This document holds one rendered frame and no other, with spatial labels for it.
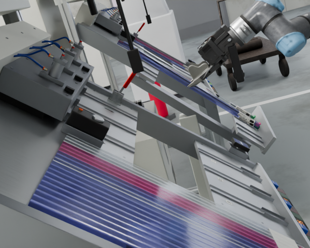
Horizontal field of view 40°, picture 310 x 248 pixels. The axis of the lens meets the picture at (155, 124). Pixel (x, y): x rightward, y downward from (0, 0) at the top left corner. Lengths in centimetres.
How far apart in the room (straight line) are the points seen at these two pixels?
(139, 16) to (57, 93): 408
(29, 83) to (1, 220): 34
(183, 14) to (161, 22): 493
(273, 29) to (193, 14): 847
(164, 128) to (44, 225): 71
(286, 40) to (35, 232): 92
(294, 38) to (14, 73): 77
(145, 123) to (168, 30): 366
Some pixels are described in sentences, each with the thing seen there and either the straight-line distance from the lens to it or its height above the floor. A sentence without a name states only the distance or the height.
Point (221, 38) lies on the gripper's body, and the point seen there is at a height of 108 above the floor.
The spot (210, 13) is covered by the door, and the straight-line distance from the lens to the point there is 975.
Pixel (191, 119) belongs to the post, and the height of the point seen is 82.
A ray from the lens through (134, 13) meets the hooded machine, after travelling 485.
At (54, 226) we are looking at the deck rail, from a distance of 52.
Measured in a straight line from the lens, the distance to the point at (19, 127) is 74.
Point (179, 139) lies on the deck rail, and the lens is 119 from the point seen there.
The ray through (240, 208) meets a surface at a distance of 91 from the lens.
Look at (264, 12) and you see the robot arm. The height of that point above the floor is 112.
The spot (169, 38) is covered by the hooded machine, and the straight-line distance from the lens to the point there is 480.
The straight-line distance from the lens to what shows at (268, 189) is 112.
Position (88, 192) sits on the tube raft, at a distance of 62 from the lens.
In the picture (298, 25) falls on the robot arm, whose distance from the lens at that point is 129.
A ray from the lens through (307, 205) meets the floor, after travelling 241.
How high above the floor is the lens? 127
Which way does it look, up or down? 17 degrees down
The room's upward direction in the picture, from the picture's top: 16 degrees counter-clockwise
